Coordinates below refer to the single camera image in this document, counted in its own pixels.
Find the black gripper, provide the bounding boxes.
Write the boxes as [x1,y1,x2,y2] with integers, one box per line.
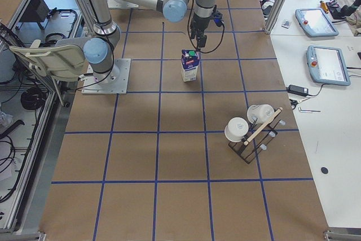
[190,3,216,49]

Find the blue white milk carton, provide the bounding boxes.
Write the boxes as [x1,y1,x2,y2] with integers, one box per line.
[181,49,200,82]

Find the white mug on rack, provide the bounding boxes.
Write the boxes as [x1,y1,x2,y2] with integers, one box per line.
[224,117,249,143]
[247,104,274,124]

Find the black power brick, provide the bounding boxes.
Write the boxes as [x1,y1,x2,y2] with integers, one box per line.
[287,84,309,97]

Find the far teach pendant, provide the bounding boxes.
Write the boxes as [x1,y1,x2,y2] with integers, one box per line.
[295,8,339,37]

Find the teach pendant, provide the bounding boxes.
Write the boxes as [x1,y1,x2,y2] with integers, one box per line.
[295,8,339,37]
[306,45,351,86]

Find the hex key tool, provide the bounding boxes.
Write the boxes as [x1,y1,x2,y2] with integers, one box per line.
[298,107,321,113]

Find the near teach pendant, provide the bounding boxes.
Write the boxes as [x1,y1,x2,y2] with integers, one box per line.
[306,45,351,86]

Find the grey office chair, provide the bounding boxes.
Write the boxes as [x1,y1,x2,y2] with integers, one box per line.
[9,37,89,107]

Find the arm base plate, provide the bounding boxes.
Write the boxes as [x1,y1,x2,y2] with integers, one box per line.
[107,0,139,10]
[81,58,131,95]

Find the aluminium frame post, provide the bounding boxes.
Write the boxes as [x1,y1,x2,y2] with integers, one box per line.
[263,0,300,35]

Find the wooden rack handle bar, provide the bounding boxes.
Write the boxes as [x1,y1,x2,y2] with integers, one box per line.
[243,107,283,146]

